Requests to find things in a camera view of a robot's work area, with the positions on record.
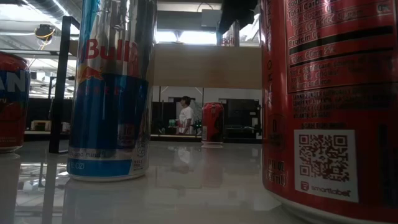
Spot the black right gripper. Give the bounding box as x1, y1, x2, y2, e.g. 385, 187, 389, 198
217, 0, 259, 35

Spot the blue silver Red Bull can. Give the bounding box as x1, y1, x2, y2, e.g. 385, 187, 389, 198
216, 19, 241, 47
67, 0, 158, 182

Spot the red Coca-Cola can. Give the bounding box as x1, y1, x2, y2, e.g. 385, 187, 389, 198
260, 0, 398, 224
201, 101, 224, 147

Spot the black metal shelf leg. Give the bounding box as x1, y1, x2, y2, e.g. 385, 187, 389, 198
49, 16, 81, 154

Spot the black background cabinet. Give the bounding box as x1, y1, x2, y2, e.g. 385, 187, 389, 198
221, 98, 262, 140

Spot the person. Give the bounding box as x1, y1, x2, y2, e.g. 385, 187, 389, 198
177, 95, 195, 135

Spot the dark background cabinet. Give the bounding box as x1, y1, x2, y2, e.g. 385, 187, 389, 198
152, 101, 175, 135

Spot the wooden background table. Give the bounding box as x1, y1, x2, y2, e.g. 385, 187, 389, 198
30, 119, 72, 132

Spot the red can with blue band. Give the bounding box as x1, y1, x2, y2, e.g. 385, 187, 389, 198
0, 51, 31, 153

